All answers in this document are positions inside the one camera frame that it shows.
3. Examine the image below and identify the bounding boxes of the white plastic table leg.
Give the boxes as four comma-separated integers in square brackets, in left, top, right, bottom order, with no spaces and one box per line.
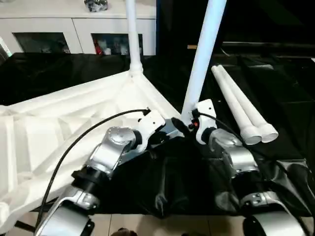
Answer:
[211,65,262,145]
[125,0,144,82]
[180,0,227,121]
[216,65,279,144]

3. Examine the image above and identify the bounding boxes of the white plastic table top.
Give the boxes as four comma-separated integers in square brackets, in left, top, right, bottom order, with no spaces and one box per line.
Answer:
[0,70,185,225]

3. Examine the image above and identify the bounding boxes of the black plastic mat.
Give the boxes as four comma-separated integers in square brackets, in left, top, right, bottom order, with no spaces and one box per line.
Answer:
[0,51,315,218]

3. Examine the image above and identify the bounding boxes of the grey object on cabinet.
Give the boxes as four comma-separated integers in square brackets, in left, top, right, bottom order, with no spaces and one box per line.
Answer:
[83,0,109,13]

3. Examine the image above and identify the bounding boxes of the white glass-door cabinet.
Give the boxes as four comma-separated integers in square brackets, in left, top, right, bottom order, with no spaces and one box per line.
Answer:
[0,9,157,56]

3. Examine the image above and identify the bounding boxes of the grey curtain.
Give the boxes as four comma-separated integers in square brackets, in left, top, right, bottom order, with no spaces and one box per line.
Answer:
[0,36,13,65]

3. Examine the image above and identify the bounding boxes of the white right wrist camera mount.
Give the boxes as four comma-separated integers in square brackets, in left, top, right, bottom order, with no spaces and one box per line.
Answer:
[193,98,218,146]

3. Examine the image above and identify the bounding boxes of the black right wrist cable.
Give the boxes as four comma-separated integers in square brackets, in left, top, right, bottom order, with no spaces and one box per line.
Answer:
[191,112,311,236]

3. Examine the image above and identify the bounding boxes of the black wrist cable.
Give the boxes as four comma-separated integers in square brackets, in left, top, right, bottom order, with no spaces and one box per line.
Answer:
[34,107,151,236]
[191,112,311,236]

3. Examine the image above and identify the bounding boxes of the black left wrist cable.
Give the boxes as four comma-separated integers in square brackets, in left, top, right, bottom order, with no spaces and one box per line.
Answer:
[34,107,151,236]

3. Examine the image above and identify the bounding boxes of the blue vertical post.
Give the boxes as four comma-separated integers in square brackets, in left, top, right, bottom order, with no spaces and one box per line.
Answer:
[155,0,164,56]

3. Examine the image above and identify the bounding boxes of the black folding table frame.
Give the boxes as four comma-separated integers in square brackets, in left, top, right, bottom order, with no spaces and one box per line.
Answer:
[14,219,35,230]

